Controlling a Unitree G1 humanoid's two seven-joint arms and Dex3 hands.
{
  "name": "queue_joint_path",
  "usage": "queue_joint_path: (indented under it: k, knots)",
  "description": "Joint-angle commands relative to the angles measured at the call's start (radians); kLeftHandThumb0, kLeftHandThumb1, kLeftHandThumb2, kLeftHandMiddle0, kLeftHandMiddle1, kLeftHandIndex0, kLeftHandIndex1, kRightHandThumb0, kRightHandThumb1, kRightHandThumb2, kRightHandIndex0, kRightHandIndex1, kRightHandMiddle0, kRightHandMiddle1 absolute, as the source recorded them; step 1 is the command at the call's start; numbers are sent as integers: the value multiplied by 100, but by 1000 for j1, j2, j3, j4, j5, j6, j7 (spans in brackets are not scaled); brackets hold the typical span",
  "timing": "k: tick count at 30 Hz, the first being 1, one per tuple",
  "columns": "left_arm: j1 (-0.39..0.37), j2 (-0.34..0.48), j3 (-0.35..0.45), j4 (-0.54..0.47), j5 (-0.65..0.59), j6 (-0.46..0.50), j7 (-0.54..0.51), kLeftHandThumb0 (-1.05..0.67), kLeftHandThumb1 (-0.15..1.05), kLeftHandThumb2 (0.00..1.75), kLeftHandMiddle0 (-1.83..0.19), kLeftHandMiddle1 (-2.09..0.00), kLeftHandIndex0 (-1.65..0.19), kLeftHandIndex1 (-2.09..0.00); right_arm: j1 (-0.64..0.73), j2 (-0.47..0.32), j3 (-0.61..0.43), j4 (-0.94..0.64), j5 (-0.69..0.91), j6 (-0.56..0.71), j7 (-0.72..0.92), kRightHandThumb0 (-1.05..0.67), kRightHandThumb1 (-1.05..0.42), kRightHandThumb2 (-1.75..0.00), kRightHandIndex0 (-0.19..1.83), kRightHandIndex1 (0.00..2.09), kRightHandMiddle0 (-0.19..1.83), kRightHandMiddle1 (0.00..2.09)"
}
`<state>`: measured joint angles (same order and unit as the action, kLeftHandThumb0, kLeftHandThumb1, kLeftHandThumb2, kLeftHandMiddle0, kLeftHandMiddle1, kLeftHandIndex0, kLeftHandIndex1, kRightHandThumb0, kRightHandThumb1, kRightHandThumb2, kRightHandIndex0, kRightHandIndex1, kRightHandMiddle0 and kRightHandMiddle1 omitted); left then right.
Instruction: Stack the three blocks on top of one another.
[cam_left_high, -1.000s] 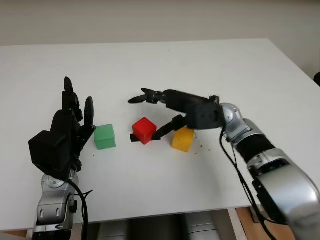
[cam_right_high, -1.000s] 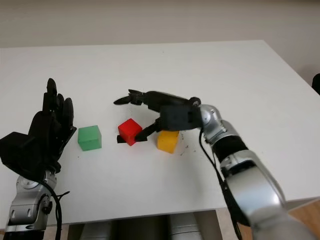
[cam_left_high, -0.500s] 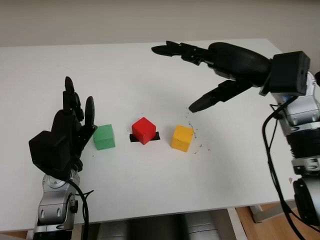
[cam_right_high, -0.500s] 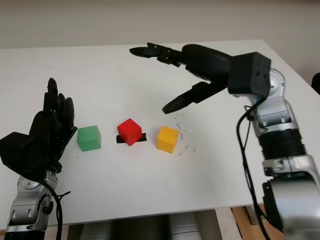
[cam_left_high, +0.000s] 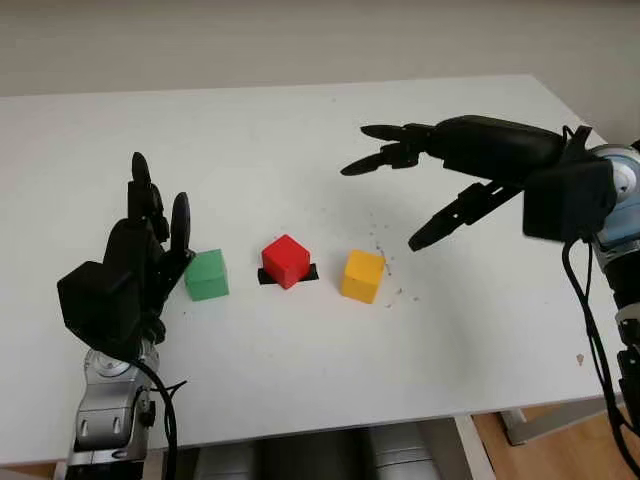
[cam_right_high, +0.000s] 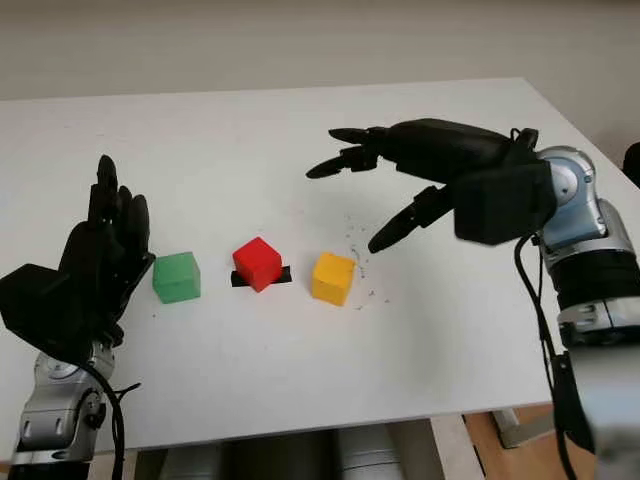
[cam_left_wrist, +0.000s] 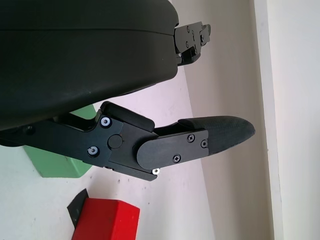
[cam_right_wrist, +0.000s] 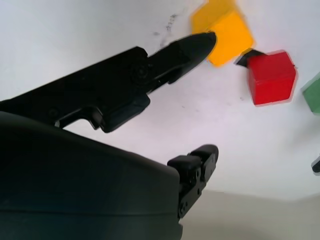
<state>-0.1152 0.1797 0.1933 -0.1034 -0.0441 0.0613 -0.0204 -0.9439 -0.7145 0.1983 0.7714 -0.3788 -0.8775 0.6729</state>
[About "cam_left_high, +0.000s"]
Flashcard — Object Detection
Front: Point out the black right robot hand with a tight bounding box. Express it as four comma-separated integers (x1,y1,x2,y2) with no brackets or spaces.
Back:
340,114,564,251

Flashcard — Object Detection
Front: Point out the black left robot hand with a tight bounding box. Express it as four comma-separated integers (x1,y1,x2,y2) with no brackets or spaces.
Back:
102,151,196,346

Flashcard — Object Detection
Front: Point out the green wooden cube block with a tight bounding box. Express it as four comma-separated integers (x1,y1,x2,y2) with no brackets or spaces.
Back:
183,248,231,303

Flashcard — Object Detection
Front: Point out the red wooden cube block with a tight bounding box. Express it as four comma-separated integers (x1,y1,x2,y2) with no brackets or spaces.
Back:
261,234,312,290

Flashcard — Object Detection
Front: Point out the yellow wooden cube block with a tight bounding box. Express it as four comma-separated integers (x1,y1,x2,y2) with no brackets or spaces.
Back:
340,249,386,305

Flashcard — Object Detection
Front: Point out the black tape strip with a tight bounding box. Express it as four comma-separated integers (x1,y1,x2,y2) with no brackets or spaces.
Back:
257,262,319,286

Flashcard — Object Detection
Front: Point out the silver black robot lower body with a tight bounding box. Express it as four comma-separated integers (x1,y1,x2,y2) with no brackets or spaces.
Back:
192,422,454,480

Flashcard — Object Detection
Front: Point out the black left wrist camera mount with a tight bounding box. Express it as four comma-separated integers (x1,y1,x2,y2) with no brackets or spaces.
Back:
56,259,146,354

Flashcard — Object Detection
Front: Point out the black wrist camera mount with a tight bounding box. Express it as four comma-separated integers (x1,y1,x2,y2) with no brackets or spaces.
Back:
56,259,146,354
522,124,619,244

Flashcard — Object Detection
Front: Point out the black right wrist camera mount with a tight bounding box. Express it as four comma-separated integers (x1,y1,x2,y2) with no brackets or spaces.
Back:
522,124,619,244

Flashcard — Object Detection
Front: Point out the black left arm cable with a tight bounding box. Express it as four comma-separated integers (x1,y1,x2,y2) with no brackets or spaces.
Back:
132,357,189,480

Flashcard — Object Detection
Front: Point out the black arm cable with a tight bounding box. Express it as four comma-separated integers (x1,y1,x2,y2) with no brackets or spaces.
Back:
562,234,640,480
132,357,189,480

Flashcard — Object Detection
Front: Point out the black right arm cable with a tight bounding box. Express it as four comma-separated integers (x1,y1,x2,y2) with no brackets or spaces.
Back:
562,234,640,480

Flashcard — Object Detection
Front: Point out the white table leg frame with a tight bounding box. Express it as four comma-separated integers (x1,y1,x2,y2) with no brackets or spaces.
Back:
452,399,621,480

